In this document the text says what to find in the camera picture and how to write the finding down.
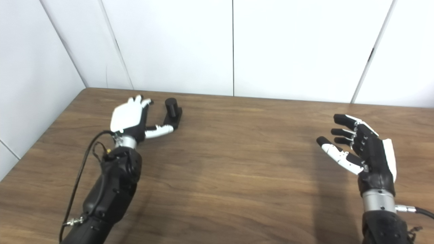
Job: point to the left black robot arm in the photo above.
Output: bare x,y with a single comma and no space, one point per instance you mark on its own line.
112,189

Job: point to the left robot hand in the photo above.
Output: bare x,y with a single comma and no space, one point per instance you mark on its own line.
125,117

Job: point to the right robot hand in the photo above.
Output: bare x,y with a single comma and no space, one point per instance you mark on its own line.
374,159

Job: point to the black peg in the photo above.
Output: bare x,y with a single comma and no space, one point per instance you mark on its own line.
171,106

